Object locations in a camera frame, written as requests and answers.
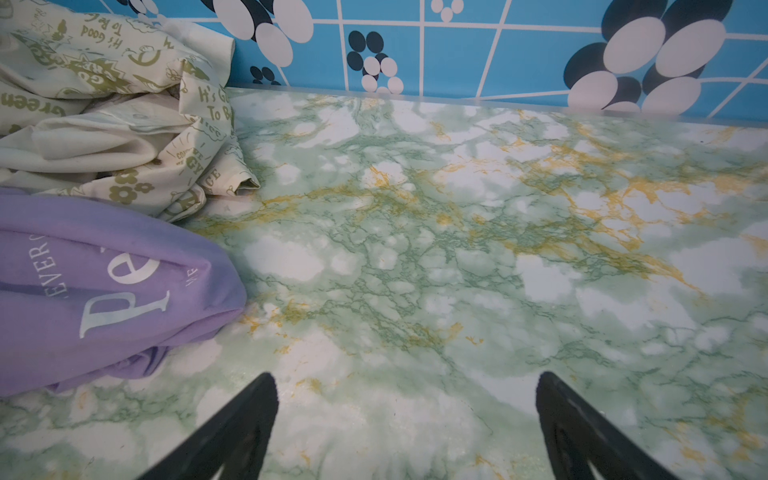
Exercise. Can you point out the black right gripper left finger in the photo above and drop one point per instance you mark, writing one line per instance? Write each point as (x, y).
(232, 444)

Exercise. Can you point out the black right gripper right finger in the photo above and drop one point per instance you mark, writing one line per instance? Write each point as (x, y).
(582, 444)

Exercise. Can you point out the purple printed cloth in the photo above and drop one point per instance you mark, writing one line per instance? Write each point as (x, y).
(90, 290)

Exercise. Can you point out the cream green-printed cloth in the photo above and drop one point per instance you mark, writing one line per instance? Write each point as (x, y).
(114, 108)

